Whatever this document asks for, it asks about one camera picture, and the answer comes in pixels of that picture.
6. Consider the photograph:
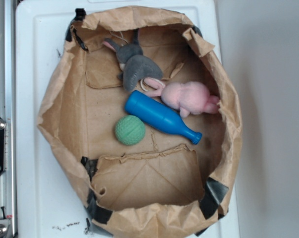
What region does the green textured ball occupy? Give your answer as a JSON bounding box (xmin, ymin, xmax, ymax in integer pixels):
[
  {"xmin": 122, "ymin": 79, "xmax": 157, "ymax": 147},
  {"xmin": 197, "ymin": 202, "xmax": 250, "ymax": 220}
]
[{"xmin": 115, "ymin": 115, "xmax": 146, "ymax": 146}]

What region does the blue plastic bottle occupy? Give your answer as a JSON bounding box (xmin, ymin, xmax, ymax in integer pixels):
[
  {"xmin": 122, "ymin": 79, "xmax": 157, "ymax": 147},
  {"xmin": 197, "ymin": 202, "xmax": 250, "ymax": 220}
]
[{"xmin": 125, "ymin": 91, "xmax": 202, "ymax": 145}]

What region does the pink plush bunny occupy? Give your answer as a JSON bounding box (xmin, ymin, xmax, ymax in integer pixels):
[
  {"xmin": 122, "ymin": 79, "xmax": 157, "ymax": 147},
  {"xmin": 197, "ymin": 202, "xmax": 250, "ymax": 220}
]
[{"xmin": 140, "ymin": 78, "xmax": 220, "ymax": 118}]

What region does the grey plush bunny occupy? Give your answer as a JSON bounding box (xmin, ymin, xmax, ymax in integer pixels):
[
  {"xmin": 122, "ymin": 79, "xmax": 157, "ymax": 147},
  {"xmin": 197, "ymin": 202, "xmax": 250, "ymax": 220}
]
[{"xmin": 103, "ymin": 29, "xmax": 163, "ymax": 92}]

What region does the brown paper bag tray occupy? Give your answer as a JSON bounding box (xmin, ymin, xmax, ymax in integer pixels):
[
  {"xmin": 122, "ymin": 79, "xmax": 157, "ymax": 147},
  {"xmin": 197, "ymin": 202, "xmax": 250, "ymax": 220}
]
[{"xmin": 38, "ymin": 6, "xmax": 242, "ymax": 238}]

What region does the aluminium rail frame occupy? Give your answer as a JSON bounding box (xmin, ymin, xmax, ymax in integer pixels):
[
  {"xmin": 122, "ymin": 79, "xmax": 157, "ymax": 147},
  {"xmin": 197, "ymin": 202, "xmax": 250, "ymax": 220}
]
[{"xmin": 0, "ymin": 0, "xmax": 18, "ymax": 238}]

